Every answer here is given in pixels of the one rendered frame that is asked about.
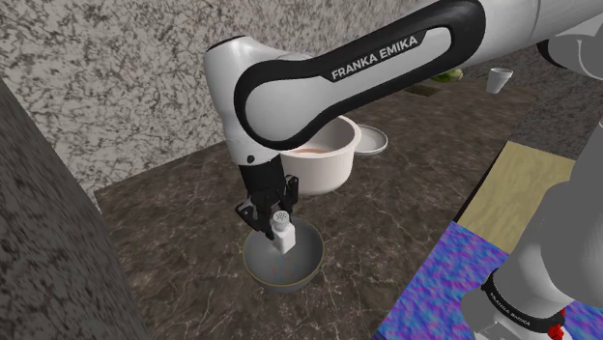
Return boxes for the white salt shaker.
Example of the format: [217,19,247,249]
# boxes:
[269,211,297,255]

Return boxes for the grey bowl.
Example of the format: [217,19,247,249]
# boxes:
[242,216,326,294]

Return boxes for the grey plate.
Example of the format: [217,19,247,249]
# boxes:
[353,124,389,157]

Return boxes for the large white pot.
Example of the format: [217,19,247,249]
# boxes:
[277,115,363,197]

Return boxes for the white paper cup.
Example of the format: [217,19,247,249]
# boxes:
[485,67,515,95]

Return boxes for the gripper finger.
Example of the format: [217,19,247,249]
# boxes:
[281,175,301,213]
[235,197,273,237]

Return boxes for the green round vegetable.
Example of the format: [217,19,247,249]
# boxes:
[430,68,464,84]

